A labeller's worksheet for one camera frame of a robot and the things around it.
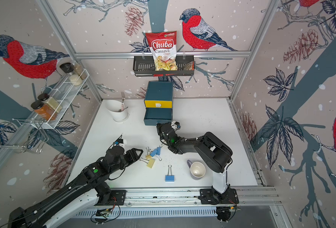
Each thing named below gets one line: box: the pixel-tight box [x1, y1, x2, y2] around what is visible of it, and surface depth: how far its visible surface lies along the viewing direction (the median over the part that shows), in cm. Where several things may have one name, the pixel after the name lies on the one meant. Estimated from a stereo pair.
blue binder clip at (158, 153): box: [155, 145, 163, 162], surface depth 92 cm
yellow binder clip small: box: [145, 146, 153, 161], surface depth 90 cm
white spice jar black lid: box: [59, 62, 83, 86], surface depth 84 cm
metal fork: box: [120, 91, 126, 112], surface depth 106 cm
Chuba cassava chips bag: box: [145, 30, 178, 71], surface depth 84 cm
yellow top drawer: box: [144, 100, 173, 108], surface depth 94 cm
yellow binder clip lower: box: [139, 157, 156, 169], surface depth 87 cm
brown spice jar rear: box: [72, 60, 88, 80], surface depth 87 cm
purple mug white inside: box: [186, 159, 206, 179], surface depth 78 cm
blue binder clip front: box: [165, 164, 176, 183], surface depth 81 cm
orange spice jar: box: [30, 100, 58, 121], surface depth 66 cm
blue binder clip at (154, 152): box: [149, 148, 158, 158], surface depth 91 cm
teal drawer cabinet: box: [143, 81, 174, 126], surface depth 95 cm
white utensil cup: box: [105, 99, 130, 123], surface depth 105 cm
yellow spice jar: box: [37, 93, 63, 114], surface depth 69 cm
